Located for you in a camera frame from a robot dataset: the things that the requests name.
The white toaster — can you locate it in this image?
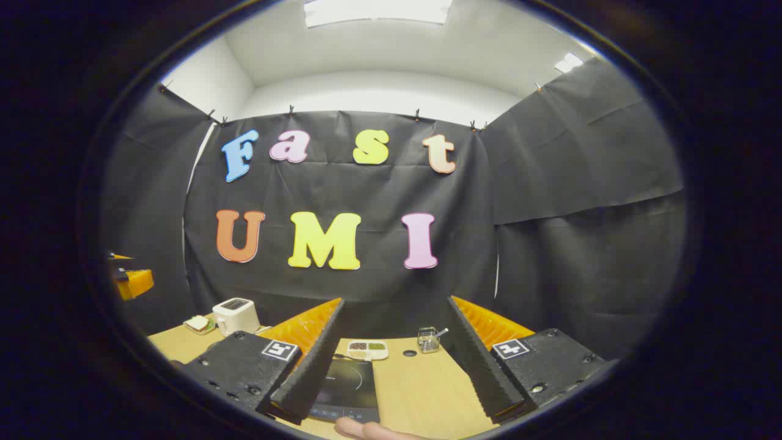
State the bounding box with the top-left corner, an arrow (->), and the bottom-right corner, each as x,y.
212,298 -> 261,338

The wire mesh holder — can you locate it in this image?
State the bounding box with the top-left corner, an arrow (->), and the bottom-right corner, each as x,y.
417,326 -> 442,354

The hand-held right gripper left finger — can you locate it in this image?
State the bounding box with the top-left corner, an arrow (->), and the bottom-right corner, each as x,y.
180,298 -> 346,427

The white divided bean dish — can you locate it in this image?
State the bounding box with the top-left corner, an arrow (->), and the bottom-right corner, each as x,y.
346,340 -> 390,362

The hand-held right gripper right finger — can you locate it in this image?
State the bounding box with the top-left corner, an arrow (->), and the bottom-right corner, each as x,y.
441,296 -> 615,425

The large ceiling light panel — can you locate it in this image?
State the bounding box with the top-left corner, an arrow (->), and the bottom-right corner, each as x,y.
303,0 -> 453,29

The black induction cooktop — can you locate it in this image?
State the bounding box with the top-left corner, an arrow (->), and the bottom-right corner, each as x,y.
305,356 -> 381,424

